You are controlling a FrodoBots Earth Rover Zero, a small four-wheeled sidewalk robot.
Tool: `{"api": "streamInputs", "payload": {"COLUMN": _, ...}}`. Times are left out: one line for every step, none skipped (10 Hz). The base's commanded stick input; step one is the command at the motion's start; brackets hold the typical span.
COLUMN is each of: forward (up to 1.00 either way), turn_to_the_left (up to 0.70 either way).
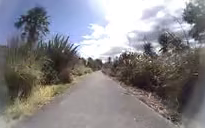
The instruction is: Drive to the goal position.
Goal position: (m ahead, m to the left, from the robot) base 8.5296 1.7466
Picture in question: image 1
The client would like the grey asphalt path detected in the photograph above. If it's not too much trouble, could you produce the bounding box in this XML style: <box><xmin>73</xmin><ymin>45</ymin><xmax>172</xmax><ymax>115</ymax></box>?
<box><xmin>9</xmin><ymin>70</ymin><xmax>180</xmax><ymax>128</ymax></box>

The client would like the flax and shrub row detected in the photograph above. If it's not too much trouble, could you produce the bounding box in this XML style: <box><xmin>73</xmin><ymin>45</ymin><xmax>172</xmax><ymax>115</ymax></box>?
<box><xmin>2</xmin><ymin>33</ymin><xmax>103</xmax><ymax>102</ymax></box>

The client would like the row of dry bushes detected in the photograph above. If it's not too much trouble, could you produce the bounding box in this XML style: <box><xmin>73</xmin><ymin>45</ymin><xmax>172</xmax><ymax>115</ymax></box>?
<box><xmin>101</xmin><ymin>31</ymin><xmax>205</xmax><ymax>102</ymax></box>

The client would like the brown dirt verge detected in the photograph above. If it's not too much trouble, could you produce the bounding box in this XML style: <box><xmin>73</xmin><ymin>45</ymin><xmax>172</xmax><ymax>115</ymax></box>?
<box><xmin>103</xmin><ymin>71</ymin><xmax>186</xmax><ymax>126</ymax></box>

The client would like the yellow-green grass verge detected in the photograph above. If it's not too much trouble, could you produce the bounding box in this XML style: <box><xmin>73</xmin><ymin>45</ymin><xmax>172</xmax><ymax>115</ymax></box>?
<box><xmin>0</xmin><ymin>71</ymin><xmax>94</xmax><ymax>128</ymax></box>

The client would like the cabbage tree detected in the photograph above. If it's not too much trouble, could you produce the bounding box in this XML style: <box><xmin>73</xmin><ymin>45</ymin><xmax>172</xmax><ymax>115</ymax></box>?
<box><xmin>14</xmin><ymin>6</ymin><xmax>52</xmax><ymax>51</ymax></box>

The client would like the leafy tree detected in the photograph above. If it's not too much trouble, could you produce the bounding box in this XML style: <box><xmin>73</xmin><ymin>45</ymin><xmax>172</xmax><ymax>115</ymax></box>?
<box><xmin>182</xmin><ymin>0</ymin><xmax>205</xmax><ymax>45</ymax></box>

